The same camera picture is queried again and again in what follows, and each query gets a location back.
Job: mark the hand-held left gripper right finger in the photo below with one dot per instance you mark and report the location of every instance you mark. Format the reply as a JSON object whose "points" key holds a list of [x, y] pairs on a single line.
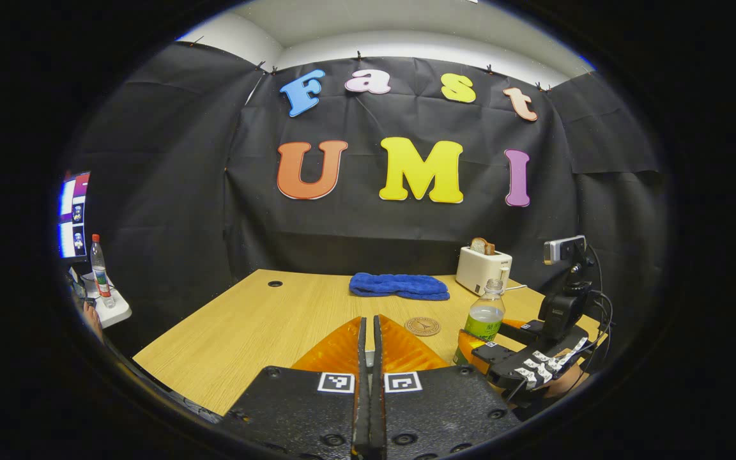
{"points": [[379, 409]]}

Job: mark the bread slice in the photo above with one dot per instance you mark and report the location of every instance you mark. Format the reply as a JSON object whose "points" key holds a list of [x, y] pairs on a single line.
{"points": [[482, 246]]}

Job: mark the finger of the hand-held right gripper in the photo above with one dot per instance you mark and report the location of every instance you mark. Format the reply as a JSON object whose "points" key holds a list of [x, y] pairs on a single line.
{"points": [[521, 329], [469, 354]]}

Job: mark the red cap plastic bottle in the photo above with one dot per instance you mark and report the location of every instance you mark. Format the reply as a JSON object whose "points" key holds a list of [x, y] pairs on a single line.
{"points": [[101, 275]]}

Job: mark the computer monitor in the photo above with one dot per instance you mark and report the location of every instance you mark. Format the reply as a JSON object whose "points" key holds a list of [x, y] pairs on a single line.
{"points": [[74, 214]]}

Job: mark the black backdrop cloth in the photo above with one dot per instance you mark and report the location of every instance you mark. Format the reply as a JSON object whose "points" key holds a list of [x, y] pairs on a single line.
{"points": [[183, 223]]}

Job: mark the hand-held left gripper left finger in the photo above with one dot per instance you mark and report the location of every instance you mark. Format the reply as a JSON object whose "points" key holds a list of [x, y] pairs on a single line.
{"points": [[361, 409]]}

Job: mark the round wooden coaster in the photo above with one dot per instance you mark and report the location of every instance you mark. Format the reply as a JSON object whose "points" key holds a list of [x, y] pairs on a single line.
{"points": [[423, 326]]}

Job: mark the blue towel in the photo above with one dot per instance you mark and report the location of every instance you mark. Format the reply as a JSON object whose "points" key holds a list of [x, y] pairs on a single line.
{"points": [[400, 286]]}

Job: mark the green label water bottle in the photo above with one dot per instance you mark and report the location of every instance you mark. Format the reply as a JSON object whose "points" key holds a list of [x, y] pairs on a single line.
{"points": [[486, 316]]}

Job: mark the white side table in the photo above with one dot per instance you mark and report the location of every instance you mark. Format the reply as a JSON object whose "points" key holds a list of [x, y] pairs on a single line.
{"points": [[109, 306]]}

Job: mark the white toaster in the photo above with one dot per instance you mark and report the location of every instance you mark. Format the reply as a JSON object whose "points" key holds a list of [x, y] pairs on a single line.
{"points": [[480, 271]]}

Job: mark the white teacup lid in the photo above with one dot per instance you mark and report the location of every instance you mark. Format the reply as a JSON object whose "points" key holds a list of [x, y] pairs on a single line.
{"points": [[370, 358]]}

